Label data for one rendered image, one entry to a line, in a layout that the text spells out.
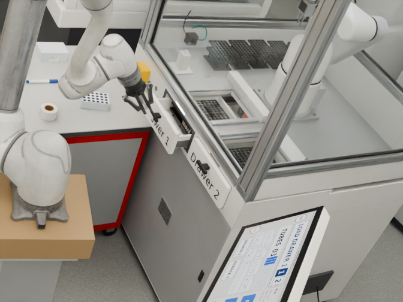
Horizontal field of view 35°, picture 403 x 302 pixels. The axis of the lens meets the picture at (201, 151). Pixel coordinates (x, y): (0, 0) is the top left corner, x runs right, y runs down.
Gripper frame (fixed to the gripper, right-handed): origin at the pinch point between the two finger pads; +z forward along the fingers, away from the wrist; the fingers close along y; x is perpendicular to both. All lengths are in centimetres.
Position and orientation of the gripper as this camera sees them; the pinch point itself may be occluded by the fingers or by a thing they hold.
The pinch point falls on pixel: (147, 111)
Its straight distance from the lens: 259.3
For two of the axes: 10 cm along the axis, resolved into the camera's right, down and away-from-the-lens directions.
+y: 8.7, -5.0, 0.8
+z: 2.5, 5.6, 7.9
